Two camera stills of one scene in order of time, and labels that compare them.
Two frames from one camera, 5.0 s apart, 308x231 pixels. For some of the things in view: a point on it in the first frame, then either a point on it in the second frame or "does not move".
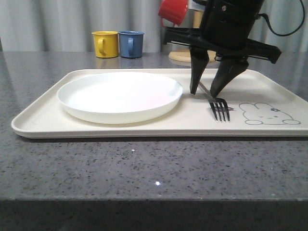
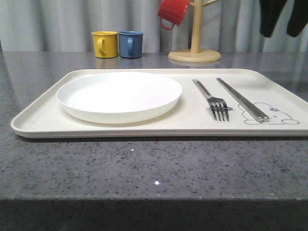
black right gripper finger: [229, 66] to [299, 19]
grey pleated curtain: [66, 25] does not move
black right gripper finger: [199, 58] to [270, 11]
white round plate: [118, 97] does not move
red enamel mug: [174, 10] does not move
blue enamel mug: [131, 44] does not move
